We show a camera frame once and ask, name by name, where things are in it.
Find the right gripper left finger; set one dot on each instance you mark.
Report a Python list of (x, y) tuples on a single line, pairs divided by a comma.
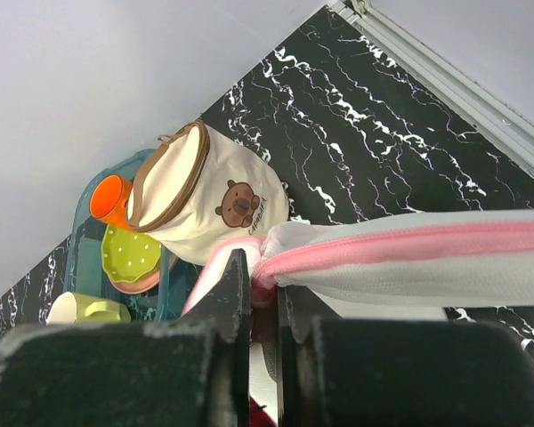
[(193, 371)]

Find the green polka dot plate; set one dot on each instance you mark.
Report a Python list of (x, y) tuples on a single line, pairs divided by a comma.
[(119, 245)]

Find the orange cup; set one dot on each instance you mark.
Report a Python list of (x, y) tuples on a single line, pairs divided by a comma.
[(109, 199)]

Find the pale green mug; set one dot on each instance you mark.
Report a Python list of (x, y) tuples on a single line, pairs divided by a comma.
[(74, 308)]

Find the teal tray with dishes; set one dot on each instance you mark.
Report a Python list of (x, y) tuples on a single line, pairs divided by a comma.
[(84, 274)]

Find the beige brown-trimmed round bag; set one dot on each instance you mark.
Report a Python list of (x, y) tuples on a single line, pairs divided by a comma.
[(199, 189)]

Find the white mesh pink-zipper laundry bag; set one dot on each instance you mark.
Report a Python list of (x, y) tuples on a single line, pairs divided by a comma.
[(425, 260)]

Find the pink plate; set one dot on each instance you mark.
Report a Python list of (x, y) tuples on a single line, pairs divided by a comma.
[(136, 276)]

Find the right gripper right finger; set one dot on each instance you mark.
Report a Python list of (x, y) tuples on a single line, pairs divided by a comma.
[(334, 371)]

